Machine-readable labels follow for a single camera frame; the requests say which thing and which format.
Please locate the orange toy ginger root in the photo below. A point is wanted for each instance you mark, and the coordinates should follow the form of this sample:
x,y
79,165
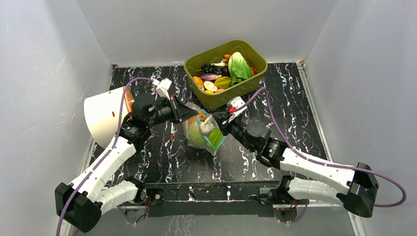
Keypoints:
x,y
226,58

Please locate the red and white pen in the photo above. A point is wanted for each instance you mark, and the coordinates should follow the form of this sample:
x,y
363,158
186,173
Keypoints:
x,y
172,132

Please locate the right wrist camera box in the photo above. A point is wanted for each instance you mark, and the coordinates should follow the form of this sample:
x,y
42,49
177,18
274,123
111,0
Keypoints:
x,y
235,107

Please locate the olive green plastic bin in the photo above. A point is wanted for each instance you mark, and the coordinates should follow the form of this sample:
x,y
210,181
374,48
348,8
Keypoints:
x,y
213,101

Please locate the green toy cabbage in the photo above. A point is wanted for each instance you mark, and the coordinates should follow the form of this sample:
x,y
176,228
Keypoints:
x,y
195,137

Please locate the white toy mushroom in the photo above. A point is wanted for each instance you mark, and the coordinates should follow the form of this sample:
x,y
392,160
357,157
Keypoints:
x,y
206,128

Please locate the toy napa cabbage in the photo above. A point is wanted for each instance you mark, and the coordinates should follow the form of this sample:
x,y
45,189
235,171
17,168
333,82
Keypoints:
x,y
239,68

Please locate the black toy grapes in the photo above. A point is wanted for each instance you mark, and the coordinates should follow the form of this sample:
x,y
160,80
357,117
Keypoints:
x,y
210,69

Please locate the toy mushroom half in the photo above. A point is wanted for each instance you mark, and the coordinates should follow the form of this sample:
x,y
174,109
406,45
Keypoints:
x,y
208,85

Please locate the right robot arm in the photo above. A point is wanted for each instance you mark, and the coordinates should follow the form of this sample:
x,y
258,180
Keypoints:
x,y
354,188

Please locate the orange toy fruit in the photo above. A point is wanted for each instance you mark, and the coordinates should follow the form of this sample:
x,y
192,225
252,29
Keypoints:
x,y
198,80

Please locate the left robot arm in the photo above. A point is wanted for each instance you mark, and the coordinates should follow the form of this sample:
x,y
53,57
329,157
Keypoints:
x,y
84,200

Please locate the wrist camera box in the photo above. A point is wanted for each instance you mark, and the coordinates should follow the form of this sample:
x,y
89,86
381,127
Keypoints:
x,y
162,87
235,107

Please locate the yellow toy star fruit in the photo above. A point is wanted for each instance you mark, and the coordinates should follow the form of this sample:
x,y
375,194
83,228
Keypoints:
x,y
223,82

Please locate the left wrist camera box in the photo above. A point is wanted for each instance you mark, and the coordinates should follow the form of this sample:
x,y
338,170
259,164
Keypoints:
x,y
162,87

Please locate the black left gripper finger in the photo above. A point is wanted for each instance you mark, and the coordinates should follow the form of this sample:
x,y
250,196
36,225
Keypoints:
x,y
187,116
181,106

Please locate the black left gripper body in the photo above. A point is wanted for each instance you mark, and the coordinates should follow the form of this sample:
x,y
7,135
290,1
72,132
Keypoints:
x,y
171,114

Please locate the toy pineapple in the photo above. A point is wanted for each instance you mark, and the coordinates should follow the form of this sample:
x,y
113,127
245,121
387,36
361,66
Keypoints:
x,y
200,117

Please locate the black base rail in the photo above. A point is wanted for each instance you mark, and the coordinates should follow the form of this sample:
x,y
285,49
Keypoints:
x,y
259,198

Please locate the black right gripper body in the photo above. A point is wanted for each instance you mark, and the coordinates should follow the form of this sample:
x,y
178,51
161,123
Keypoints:
x,y
224,121

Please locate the clear zip top bag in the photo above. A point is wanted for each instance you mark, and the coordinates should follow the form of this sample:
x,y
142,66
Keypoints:
x,y
186,123

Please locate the green toy star fruit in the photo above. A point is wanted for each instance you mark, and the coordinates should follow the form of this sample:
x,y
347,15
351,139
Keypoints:
x,y
215,138

